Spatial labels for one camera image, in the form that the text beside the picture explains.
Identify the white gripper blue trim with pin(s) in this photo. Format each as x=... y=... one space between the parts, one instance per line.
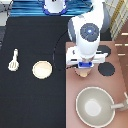
x=73 y=59

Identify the pink toy pot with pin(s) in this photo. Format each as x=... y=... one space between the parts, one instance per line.
x=83 y=72

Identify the cream round plate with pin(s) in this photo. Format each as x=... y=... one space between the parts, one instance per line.
x=42 y=69

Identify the cream slotted spatula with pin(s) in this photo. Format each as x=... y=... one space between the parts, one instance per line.
x=14 y=64

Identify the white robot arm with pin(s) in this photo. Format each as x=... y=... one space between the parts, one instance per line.
x=84 y=31

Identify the black burner back right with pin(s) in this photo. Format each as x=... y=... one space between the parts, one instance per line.
x=104 y=49

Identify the black burner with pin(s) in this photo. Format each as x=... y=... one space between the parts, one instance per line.
x=104 y=49
x=106 y=69

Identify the black burner front right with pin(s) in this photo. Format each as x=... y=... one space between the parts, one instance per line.
x=106 y=69

